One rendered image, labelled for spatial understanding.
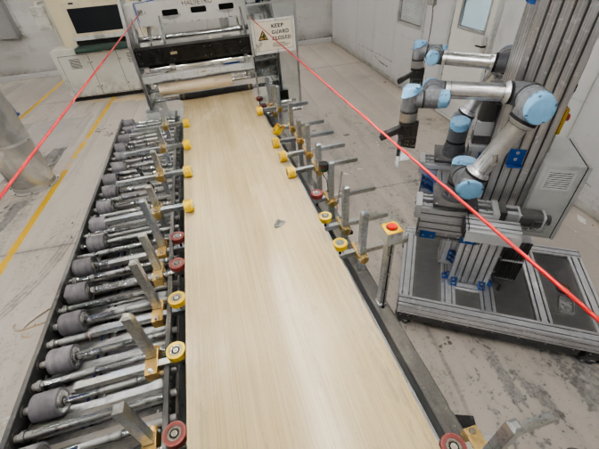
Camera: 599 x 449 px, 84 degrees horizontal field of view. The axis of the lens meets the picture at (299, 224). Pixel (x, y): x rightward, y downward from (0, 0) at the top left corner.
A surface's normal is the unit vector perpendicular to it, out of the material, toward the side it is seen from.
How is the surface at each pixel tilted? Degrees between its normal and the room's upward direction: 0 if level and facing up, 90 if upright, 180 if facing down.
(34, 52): 90
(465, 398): 0
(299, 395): 0
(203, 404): 0
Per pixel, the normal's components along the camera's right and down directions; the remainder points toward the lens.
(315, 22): 0.22, 0.62
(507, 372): -0.07, -0.77
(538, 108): -0.14, 0.54
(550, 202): -0.30, 0.63
